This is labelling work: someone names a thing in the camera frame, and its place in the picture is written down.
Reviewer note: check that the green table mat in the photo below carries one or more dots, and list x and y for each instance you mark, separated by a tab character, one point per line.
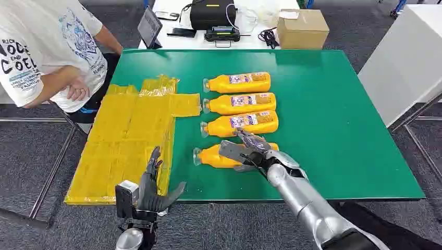
328	120

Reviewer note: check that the black robot leg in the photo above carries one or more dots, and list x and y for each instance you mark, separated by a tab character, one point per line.
386	229

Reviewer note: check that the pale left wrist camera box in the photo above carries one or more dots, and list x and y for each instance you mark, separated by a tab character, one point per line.
123	202

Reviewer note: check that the black phone with pale rim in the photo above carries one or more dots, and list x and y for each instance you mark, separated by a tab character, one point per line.
167	15

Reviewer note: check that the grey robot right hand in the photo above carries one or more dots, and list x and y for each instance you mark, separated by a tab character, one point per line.
231	150

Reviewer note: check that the flat black device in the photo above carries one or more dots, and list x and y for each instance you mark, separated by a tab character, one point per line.
182	32

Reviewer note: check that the yellow plastic sheet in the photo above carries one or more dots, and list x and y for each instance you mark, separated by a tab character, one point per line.
114	120

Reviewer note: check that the steel frame leg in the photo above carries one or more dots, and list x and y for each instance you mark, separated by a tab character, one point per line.
419	148
51	176

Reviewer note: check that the brown cardboard box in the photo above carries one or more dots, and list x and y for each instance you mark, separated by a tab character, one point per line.
302	31

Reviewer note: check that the black handheld controller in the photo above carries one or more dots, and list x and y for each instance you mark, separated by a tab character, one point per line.
222	34

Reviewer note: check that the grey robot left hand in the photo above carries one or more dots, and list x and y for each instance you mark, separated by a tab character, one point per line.
149	196

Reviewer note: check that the person's hand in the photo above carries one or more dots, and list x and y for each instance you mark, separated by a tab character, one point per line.
78	90

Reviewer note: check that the orange drink bottle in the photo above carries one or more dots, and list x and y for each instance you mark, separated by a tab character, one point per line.
241	104
238	125
238	83
210	157

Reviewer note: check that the black carrying case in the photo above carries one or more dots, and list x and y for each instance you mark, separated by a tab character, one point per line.
212	15

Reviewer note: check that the clear plastic bag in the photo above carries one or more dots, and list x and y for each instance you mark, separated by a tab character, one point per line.
255	19

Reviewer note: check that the crinkled yellow plastic bag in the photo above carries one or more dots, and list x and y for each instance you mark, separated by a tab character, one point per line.
159	86

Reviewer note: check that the person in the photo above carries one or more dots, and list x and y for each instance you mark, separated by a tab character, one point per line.
41	34

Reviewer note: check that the dark tablet on stand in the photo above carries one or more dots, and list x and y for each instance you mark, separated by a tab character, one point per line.
149	27

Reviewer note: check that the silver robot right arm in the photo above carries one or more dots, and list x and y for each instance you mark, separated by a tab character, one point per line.
304	196

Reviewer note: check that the large white side table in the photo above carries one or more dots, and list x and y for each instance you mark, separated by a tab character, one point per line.
404	62

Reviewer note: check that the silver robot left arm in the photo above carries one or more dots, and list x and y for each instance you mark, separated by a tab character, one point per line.
129	240

